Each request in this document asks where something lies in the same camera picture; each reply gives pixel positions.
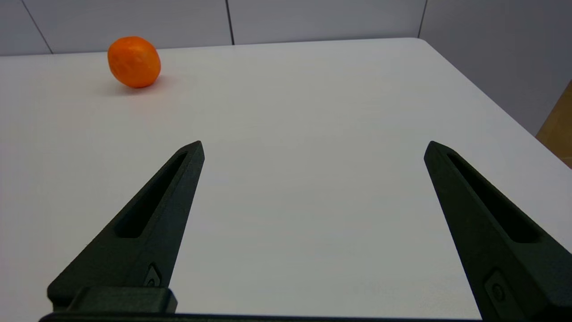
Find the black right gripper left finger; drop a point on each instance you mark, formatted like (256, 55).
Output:
(147, 250)

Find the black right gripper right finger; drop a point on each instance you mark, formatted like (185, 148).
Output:
(482, 250)

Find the orange fruit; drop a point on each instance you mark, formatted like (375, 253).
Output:
(134, 61)

